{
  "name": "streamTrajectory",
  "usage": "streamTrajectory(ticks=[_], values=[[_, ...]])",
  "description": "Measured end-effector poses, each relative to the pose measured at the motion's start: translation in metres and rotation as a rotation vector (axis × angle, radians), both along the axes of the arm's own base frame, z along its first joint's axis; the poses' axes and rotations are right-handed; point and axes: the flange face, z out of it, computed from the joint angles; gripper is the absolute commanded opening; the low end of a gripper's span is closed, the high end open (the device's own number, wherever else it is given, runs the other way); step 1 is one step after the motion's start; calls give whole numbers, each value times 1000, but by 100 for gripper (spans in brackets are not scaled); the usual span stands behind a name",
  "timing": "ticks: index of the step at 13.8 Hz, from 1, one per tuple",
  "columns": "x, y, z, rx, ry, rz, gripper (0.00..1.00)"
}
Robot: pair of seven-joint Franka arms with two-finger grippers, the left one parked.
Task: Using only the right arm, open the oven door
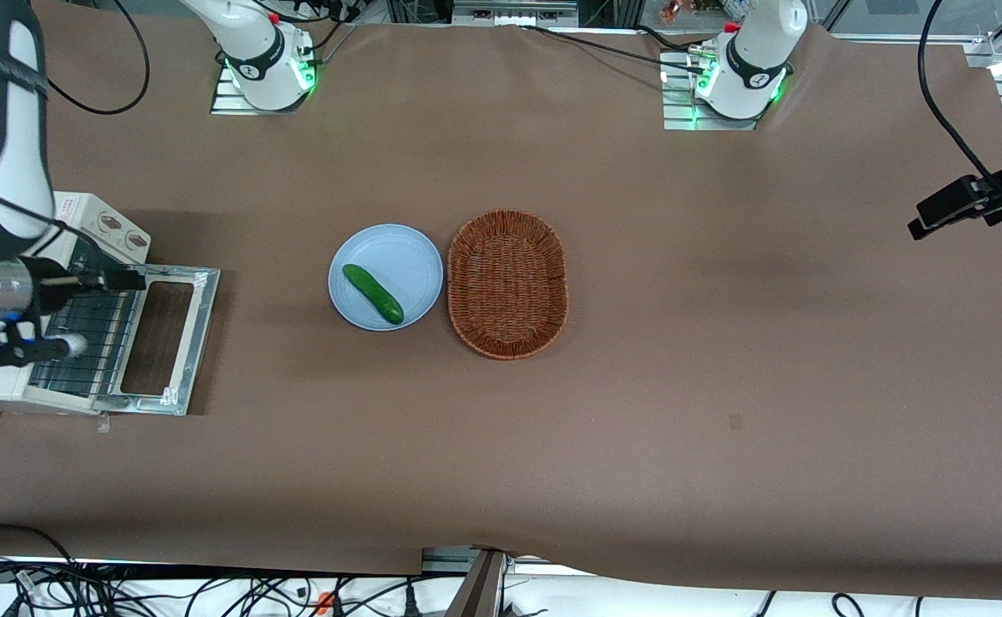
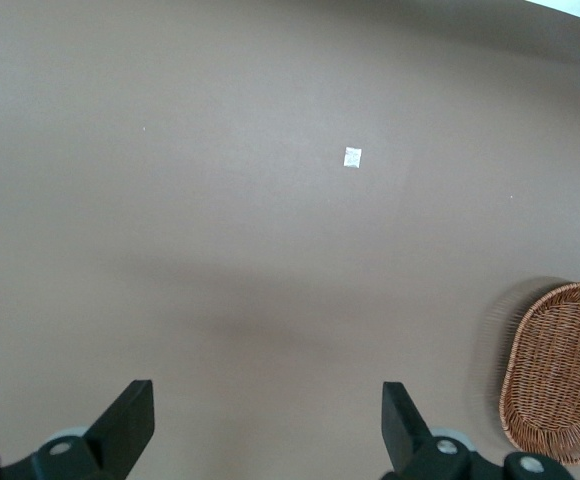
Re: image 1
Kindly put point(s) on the brown paper table cover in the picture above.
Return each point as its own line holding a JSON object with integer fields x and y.
{"x": 723, "y": 343}

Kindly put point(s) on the white toaster oven body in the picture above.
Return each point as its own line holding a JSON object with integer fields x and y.
{"x": 80, "y": 206}

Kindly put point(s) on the dark angled post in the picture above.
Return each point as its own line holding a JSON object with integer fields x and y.
{"x": 476, "y": 591}

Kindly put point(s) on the brown oval wicker basket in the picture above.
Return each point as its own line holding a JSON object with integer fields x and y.
{"x": 507, "y": 283}

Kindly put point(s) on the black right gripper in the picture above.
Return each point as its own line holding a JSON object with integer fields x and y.
{"x": 56, "y": 289}

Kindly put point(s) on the clear tape piece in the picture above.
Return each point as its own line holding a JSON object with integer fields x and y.
{"x": 104, "y": 422}

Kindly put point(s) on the light blue round plate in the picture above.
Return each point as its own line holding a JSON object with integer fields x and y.
{"x": 398, "y": 257}

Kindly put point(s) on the grey background device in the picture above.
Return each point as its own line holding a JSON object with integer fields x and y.
{"x": 509, "y": 13}

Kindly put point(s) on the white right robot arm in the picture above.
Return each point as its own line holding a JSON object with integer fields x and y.
{"x": 25, "y": 171}

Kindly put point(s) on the aluminium extrusion bracket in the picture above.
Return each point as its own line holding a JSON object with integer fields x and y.
{"x": 440, "y": 559}

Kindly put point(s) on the round oven knob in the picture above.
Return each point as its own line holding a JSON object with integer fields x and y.
{"x": 109, "y": 223}
{"x": 134, "y": 241}

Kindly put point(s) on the green cucumber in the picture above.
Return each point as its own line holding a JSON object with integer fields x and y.
{"x": 372, "y": 293}

